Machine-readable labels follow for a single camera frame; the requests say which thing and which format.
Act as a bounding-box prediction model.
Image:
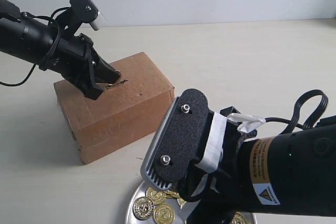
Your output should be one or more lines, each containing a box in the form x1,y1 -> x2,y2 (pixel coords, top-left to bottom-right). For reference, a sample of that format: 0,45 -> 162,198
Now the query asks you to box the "gold coin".
132,197 -> 154,220
145,187 -> 166,206
231,212 -> 247,224
105,80 -> 124,89
153,204 -> 175,224

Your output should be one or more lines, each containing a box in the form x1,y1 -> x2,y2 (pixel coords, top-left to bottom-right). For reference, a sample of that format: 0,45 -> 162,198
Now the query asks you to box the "thin black cable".
0,7 -> 69,87

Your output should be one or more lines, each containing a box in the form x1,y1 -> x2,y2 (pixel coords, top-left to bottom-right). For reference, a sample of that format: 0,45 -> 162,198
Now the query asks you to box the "black flat ribbon cable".
285,90 -> 329,132

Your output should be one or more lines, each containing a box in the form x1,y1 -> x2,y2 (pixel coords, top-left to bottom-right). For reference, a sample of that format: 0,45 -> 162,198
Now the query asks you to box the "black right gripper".
178,105 -> 263,223

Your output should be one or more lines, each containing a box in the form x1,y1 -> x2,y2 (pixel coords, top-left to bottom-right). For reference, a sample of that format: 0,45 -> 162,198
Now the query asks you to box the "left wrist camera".
69,0 -> 106,31

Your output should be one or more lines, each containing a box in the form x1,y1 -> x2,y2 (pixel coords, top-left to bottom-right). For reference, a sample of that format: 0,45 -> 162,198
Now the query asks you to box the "brown cardboard slot box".
54,52 -> 175,164

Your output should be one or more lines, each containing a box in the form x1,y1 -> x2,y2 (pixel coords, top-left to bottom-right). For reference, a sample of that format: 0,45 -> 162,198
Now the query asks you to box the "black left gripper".
39,8 -> 121,100

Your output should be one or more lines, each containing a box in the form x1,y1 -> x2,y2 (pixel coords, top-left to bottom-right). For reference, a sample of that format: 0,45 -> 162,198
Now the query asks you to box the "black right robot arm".
176,107 -> 335,223

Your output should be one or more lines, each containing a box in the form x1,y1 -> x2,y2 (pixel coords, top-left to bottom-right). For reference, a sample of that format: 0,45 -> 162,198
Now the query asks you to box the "round metal plate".
124,180 -> 257,223

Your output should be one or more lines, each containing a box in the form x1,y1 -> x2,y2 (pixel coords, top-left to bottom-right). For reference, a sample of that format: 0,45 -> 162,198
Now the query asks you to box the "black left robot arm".
1,0 -> 121,100

